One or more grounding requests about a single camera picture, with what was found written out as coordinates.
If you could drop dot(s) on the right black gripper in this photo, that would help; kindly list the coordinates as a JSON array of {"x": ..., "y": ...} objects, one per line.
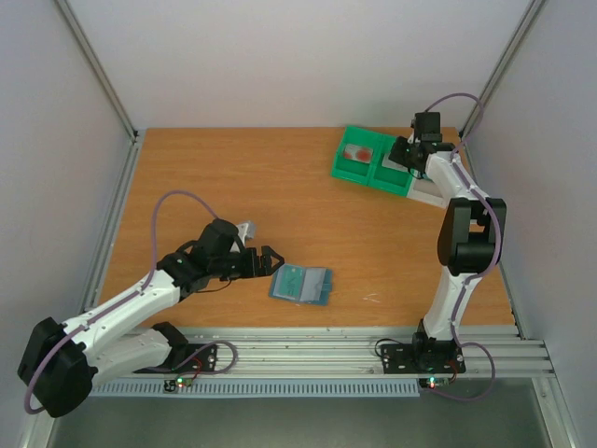
[{"x": 401, "y": 152}]

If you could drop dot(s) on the green plastic bin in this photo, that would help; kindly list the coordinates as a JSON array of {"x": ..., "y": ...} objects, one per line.
[
  {"x": 353, "y": 171},
  {"x": 384, "y": 179}
]

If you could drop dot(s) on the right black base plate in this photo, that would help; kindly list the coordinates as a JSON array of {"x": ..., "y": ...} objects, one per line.
[{"x": 400, "y": 358}]

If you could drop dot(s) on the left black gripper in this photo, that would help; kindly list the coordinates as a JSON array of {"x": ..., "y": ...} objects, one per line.
[{"x": 252, "y": 266}]

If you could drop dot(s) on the aluminium front rail frame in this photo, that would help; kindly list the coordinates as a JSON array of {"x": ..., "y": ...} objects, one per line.
[{"x": 308, "y": 351}]

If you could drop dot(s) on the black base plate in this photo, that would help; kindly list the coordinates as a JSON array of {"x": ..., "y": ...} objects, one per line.
[
  {"x": 188, "y": 359},
  {"x": 400, "y": 358}
]

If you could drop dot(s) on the aluminium corner post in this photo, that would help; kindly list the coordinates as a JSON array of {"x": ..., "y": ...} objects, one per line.
[
  {"x": 506, "y": 58},
  {"x": 96, "y": 66}
]

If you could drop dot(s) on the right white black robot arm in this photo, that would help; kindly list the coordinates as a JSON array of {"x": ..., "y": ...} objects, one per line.
[{"x": 469, "y": 245}]

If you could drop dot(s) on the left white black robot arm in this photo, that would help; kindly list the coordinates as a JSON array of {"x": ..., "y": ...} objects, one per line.
[{"x": 63, "y": 361}]

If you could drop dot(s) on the left aluminium corner post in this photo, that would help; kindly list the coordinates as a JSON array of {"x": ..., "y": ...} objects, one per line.
[{"x": 96, "y": 66}]

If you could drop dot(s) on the right aluminium corner post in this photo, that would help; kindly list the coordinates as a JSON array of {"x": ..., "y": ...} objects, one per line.
[{"x": 506, "y": 58}]

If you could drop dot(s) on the left green plastic bin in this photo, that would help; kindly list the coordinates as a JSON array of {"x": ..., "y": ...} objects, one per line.
[{"x": 353, "y": 171}]

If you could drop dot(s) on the blue card holder wallet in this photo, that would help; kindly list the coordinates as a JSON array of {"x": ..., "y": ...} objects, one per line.
[{"x": 316, "y": 288}]

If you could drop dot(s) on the left small circuit board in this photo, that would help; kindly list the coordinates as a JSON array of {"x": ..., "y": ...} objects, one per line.
[{"x": 171, "y": 386}]

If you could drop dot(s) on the red patterned card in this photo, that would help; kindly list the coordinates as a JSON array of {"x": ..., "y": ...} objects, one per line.
[{"x": 357, "y": 153}]

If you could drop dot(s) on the middle green plastic bin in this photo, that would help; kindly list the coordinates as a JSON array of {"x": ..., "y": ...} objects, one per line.
[{"x": 384, "y": 179}]

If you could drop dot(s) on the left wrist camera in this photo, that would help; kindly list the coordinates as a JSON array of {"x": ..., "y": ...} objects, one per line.
[{"x": 246, "y": 231}]

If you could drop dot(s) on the grey slotted cable duct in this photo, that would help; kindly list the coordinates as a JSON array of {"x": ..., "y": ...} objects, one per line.
[{"x": 220, "y": 388}]

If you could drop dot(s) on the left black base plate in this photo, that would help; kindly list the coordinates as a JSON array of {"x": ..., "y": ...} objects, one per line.
[{"x": 188, "y": 359}]

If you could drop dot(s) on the white plastic bin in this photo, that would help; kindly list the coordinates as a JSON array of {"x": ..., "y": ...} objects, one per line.
[{"x": 426, "y": 191}]

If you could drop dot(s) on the right small circuit board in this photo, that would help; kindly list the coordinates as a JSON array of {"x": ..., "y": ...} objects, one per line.
[{"x": 434, "y": 382}]

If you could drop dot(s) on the small circuit board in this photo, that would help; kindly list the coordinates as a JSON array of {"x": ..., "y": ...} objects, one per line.
[
  {"x": 171, "y": 386},
  {"x": 434, "y": 382}
]

